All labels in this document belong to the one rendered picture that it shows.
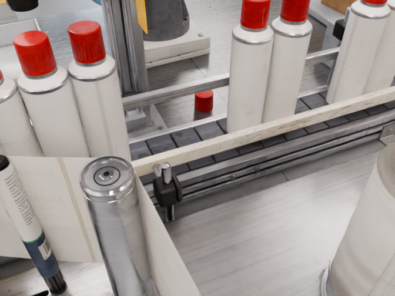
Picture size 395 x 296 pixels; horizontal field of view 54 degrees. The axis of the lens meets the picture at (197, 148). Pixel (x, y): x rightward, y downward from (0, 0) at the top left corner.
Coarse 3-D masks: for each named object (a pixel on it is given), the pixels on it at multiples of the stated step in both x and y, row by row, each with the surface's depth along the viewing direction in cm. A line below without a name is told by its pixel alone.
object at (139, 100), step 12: (336, 48) 61; (312, 60) 59; (324, 60) 60; (180, 84) 54; (192, 84) 54; (204, 84) 54; (216, 84) 55; (228, 84) 56; (132, 96) 51; (144, 96) 51; (156, 96) 52; (168, 96) 53; (180, 96) 54; (132, 108) 52
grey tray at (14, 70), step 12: (12, 24) 81; (24, 24) 82; (36, 24) 81; (0, 36) 82; (12, 36) 83; (0, 48) 83; (12, 48) 83; (0, 60) 80; (12, 60) 80; (12, 72) 77
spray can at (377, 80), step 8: (392, 0) 54; (392, 8) 54; (392, 16) 54; (392, 24) 55; (384, 32) 56; (392, 32) 55; (384, 40) 57; (392, 40) 56; (384, 48) 57; (392, 48) 57; (376, 56) 59; (384, 56) 58; (392, 56) 58; (376, 64) 59; (384, 64) 59; (392, 64) 59; (376, 72) 60; (384, 72) 59; (392, 72) 60; (368, 80) 61; (376, 80) 61; (384, 80) 60; (392, 80) 62; (368, 88) 62; (376, 88) 62; (384, 88) 62
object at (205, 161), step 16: (304, 96) 65; (320, 96) 65; (368, 112) 62; (192, 128) 59; (208, 128) 59; (224, 128) 59; (304, 128) 59; (320, 128) 59; (144, 144) 57; (160, 144) 57; (176, 144) 57; (256, 144) 57; (272, 144) 57; (192, 160) 54; (208, 160) 54; (224, 160) 55; (144, 176) 52
